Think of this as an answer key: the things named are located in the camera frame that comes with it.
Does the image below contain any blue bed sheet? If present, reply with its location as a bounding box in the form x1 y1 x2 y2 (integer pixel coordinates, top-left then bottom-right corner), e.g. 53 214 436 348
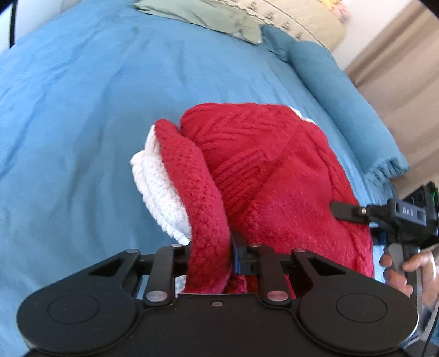
1 1 394 356

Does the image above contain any red and white knit sweater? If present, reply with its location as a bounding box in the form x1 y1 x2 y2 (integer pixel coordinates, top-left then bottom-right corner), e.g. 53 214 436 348
130 103 374 294

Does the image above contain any beige curtain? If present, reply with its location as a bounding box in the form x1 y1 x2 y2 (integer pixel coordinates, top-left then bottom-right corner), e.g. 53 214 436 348
347 1 438 196

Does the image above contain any cream quilted headboard cover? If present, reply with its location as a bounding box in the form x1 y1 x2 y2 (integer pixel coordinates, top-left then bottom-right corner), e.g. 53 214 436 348
205 1 347 51

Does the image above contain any green pillow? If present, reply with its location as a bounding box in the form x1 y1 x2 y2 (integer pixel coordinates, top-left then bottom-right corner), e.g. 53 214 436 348
133 0 263 44

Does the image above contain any rolled blue duvet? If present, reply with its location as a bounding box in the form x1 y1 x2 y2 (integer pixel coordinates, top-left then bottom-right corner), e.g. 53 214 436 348
261 25 409 184

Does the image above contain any person's right hand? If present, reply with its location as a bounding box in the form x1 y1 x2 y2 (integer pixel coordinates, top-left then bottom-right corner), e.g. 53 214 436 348
379 245 438 310

